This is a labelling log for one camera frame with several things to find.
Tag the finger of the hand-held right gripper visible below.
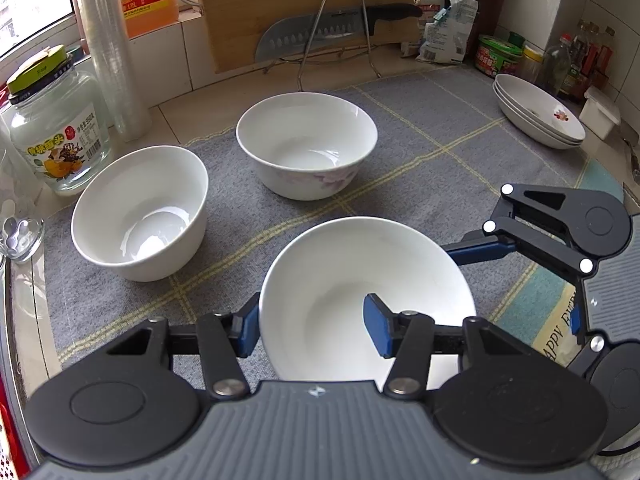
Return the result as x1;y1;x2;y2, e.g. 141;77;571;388
441;182;597;277
566;299;609;377

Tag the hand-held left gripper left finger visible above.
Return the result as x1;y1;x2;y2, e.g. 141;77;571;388
100;291;263;401

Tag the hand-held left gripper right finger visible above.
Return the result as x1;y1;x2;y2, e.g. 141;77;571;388
362;293;533;401

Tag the white bowl pink flower print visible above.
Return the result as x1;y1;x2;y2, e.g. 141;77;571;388
259;216;476;386
71;145;209;282

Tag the wide white bowl floral print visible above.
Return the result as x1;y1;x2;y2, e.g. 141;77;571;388
236;92;378;201

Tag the grey checked mat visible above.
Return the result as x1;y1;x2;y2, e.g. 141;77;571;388
42;67;626;391

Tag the white plastic box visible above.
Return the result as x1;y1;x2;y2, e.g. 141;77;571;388
580;86;622;141

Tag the small jar yellow lid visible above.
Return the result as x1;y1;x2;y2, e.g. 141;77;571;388
522;45;547;84

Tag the red tub green lid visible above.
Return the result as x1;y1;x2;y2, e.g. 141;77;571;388
475;35;524;77

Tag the clear glass bottle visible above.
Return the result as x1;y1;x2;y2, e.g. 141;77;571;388
542;35;573;97

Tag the seasoning bottle red label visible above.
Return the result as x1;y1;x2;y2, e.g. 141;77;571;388
562;21;601;102
592;27;617;96

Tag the white printed food bag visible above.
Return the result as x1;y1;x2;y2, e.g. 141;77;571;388
419;0;479;64

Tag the clear glass mug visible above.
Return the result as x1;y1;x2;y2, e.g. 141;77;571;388
0;200;44;265

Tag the white red food pack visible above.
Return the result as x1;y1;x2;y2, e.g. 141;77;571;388
412;0;447;28

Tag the red white basin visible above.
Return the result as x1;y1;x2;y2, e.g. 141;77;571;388
0;345;31;480

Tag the glass jar green lid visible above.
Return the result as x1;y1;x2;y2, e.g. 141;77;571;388
2;45;113;193

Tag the stack of clear plastic cups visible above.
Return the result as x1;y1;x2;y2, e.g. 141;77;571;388
75;0;152;142

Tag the metal wire rack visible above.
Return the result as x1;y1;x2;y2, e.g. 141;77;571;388
297;0;382;89

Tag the cleaver knife black handle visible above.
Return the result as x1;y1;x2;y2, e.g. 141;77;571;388
255;3;424;64

